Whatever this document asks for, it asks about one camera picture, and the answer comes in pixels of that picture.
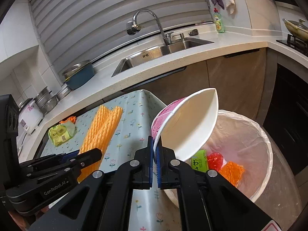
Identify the steel round tray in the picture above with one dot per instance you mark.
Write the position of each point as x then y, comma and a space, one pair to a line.
63, 92

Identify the chrome kitchen faucet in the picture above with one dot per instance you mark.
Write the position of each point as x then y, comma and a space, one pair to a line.
133, 27

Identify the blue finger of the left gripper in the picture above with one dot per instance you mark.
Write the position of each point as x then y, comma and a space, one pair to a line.
68, 156
81, 161

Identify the red plastic bag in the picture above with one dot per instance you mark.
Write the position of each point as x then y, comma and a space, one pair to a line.
215, 161

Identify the green dish soap bottle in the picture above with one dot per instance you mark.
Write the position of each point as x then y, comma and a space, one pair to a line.
218, 21

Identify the floral blue tablecloth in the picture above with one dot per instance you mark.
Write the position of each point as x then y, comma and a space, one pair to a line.
150, 209

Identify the grey window blind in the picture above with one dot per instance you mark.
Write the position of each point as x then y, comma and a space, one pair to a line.
75, 30

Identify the dark blue basin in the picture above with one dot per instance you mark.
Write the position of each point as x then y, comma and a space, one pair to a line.
80, 77

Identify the trash bin with white liner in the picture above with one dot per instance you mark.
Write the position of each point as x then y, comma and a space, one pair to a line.
268, 180

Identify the steel bowl in basin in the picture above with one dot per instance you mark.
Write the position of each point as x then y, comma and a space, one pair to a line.
75, 68

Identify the orange crumpled wrapper far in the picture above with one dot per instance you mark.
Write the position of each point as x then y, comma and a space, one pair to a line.
71, 119

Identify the pink white paper cup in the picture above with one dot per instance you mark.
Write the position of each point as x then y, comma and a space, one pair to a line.
186, 124

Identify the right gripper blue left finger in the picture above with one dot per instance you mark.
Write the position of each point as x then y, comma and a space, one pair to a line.
150, 163

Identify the wok on stove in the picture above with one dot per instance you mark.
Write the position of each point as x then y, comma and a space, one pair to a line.
296, 29

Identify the wooden base cabinet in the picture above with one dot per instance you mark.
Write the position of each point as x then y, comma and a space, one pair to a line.
244, 82

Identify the black gas stove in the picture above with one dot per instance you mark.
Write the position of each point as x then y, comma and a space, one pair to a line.
296, 44

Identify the small steel bowl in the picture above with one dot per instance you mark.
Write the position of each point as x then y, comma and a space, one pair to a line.
49, 105

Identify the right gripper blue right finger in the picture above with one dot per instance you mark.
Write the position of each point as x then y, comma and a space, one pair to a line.
157, 161

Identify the white rice cooker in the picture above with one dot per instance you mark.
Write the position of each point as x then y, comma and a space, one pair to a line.
30, 116

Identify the orange plastic wrapper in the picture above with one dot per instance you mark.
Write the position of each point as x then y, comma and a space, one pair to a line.
232, 172

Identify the dark scrubber by sink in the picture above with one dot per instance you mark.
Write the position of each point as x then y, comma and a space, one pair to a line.
194, 32

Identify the stacked steel pots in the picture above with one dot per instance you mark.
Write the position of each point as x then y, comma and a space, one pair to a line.
42, 97

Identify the yellow green snack bag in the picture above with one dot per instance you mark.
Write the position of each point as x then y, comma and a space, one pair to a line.
61, 133

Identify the stainless steel sink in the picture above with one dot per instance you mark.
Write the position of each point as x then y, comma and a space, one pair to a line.
157, 52

